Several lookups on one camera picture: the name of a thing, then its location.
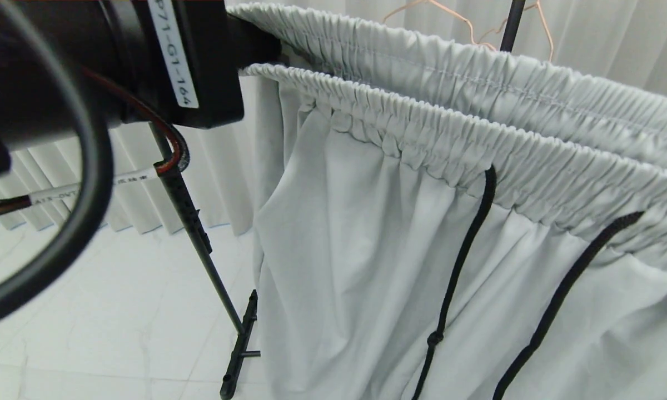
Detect white curtain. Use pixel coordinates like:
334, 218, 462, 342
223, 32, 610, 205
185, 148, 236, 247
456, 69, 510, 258
0, 0, 667, 238

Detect pale grey shorts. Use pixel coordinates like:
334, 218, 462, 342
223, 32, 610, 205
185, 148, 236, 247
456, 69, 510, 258
226, 3, 667, 400

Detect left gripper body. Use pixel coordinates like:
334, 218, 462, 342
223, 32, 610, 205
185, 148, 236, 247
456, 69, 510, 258
0, 0, 245, 157

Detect pink clothes hanger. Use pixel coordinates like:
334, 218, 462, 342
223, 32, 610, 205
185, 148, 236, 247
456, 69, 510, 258
478, 0, 554, 62
382, 0, 498, 52

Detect black clothes rack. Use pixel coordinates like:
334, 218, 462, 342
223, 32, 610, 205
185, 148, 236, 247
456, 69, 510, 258
149, 0, 527, 399

